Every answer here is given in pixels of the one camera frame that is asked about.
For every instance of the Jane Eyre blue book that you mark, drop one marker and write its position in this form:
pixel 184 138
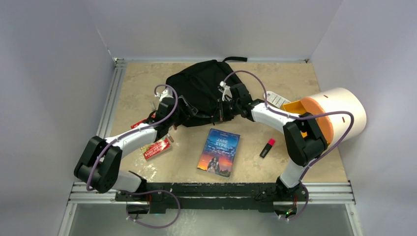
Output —
pixel 219 153

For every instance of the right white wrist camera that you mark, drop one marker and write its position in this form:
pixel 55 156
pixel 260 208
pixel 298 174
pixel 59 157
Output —
pixel 226 92

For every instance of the white cylinder orange drawer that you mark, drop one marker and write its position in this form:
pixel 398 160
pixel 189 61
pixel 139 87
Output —
pixel 333 100

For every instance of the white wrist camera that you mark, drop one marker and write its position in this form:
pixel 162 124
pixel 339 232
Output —
pixel 166 93
pixel 226 92

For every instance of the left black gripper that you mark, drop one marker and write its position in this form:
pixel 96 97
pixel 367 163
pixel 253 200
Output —
pixel 186 112

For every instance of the black student backpack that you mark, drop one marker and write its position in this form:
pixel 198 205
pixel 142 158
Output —
pixel 199 85

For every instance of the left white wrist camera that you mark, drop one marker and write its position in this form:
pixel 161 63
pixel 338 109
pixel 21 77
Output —
pixel 166 93

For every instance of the white brown-tipped pen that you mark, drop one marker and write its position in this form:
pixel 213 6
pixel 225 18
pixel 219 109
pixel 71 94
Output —
pixel 170 138

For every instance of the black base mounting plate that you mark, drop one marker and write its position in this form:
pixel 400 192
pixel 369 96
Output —
pixel 264 197

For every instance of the pink black highlighter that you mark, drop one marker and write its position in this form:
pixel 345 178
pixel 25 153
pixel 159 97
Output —
pixel 267 148

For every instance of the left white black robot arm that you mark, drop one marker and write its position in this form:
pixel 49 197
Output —
pixel 99 164

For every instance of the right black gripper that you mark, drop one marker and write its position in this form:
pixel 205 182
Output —
pixel 220 115

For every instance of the aluminium frame rails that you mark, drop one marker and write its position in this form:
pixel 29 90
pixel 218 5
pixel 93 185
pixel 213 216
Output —
pixel 80 195

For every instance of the red Treehouse book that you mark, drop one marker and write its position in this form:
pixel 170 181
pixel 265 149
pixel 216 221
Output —
pixel 157 148

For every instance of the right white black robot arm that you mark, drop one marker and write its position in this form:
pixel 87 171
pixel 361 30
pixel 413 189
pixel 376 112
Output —
pixel 304 139

